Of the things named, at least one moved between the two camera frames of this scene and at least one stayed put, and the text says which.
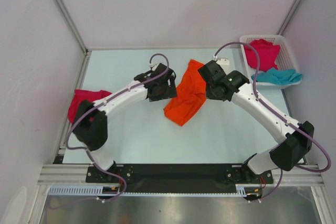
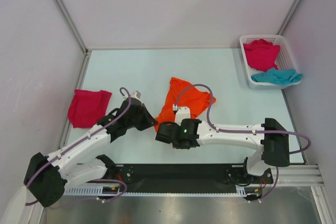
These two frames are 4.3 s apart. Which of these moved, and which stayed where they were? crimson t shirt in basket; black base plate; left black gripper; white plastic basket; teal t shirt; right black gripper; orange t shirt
Moved: right black gripper; left black gripper; orange t shirt
Stayed: crimson t shirt in basket; white plastic basket; teal t shirt; black base plate
